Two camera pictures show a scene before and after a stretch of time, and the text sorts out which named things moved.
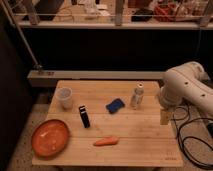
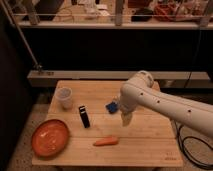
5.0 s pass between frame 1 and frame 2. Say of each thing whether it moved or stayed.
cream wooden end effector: moved
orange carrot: stayed
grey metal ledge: stayed
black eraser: stayed
